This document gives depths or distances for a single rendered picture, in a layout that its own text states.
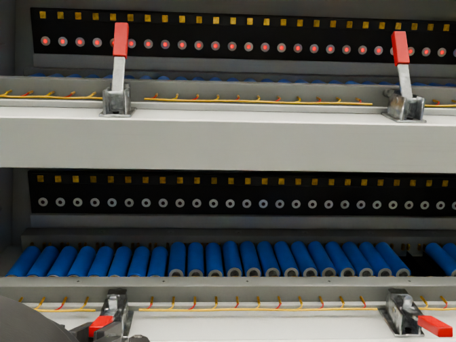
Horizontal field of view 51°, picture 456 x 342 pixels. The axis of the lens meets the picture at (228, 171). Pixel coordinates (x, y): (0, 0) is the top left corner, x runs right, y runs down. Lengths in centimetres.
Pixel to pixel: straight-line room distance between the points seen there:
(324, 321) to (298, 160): 16
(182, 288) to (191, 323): 3
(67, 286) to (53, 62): 28
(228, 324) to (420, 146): 24
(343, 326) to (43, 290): 29
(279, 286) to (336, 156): 14
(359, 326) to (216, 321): 13
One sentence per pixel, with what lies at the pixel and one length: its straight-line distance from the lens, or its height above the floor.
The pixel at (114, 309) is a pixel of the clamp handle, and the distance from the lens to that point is 45.
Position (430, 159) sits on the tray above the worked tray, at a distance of 47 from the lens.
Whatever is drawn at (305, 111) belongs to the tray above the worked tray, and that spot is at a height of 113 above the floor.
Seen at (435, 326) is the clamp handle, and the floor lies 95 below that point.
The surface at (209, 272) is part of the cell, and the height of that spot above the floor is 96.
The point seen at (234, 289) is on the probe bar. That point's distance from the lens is 47.
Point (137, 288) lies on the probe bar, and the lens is 48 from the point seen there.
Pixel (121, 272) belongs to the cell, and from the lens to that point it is 51.
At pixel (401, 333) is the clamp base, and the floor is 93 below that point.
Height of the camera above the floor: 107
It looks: level
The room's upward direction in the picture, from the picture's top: 1 degrees clockwise
